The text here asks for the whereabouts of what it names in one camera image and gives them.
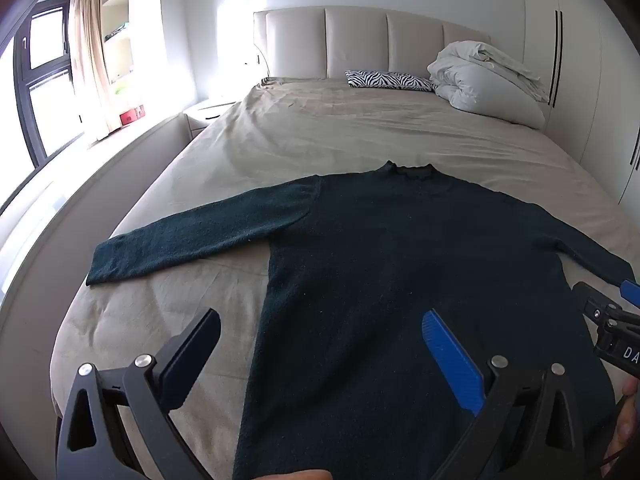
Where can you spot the beige bed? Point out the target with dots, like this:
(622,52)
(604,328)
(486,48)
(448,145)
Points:
(325,130)

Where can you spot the white nightstand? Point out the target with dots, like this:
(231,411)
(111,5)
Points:
(210,110)

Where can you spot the dark teal sweater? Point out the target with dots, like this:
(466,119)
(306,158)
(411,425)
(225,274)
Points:
(375,260)

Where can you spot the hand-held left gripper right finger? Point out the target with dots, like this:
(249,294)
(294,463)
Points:
(450,360)

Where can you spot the white wall shelf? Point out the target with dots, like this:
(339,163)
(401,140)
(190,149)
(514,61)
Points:
(119,35)

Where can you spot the cream padded headboard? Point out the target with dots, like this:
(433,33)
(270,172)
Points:
(355,42)

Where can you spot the red box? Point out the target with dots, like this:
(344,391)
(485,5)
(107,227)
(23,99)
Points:
(131,115)

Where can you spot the person's left hand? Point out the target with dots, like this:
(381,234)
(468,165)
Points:
(300,475)

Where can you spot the black framed window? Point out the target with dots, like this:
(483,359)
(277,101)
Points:
(22,100)

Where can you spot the person's right hand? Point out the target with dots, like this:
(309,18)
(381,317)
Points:
(631,420)

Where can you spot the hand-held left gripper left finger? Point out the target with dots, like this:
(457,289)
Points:
(192,355)

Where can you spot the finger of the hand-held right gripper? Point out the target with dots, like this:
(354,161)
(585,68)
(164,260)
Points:
(631,292)
(587,300)

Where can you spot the white folded duvet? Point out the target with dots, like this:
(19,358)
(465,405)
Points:
(480,85)

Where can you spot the beige curtain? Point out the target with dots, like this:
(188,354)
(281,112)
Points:
(92,60)

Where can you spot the white wardrobe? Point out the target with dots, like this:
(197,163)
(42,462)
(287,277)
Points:
(585,85)

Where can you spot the zebra print pillow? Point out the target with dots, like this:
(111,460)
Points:
(387,80)

